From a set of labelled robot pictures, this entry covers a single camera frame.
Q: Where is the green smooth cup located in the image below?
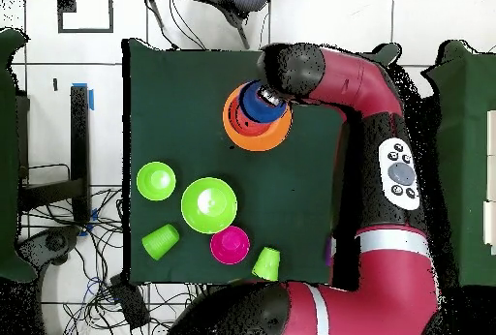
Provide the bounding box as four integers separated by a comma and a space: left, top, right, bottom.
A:
140, 223, 181, 261

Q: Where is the pink bowl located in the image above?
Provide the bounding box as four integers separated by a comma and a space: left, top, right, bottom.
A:
209, 225, 252, 265

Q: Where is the black metal stand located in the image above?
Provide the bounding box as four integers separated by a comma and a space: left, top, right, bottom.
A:
16, 84, 92, 224

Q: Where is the dark green tablecloth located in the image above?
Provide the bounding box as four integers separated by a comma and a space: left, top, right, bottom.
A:
122, 38, 402, 286

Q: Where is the large green bowl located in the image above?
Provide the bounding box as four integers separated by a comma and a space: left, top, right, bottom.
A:
180, 176, 238, 235

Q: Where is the red bowl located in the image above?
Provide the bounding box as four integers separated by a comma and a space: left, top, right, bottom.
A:
229, 96, 273, 137

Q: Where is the blue tape strip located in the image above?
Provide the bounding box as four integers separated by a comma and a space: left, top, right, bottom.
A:
71, 81, 95, 111

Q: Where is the large orange bowl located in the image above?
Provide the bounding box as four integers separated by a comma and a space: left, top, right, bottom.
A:
222, 81, 294, 153

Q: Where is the green cloth side table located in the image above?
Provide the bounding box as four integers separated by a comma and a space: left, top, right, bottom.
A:
421, 39, 496, 289
0, 27, 38, 284

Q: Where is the white shelf unit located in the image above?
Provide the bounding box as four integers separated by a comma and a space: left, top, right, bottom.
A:
481, 109, 496, 255

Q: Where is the black square floor frame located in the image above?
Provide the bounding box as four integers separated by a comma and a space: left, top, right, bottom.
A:
56, 0, 114, 34

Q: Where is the green ribbed cup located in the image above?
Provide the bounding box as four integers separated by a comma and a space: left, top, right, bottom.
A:
251, 246, 281, 283

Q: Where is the small green ribbed bowl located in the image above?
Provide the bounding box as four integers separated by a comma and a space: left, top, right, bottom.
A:
136, 161, 177, 202

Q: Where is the blue ribbed bowl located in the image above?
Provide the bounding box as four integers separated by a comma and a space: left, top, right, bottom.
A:
237, 79, 289, 125

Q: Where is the black chair base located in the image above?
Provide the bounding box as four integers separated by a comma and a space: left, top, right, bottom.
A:
15, 226, 82, 274

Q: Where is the black power strip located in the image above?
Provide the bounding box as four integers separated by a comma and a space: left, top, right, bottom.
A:
108, 274, 151, 330

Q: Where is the grey office chair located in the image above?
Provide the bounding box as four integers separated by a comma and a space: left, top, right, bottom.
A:
146, 0, 275, 50

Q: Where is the tangle of floor cables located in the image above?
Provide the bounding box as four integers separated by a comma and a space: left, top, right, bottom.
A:
18, 187, 202, 335

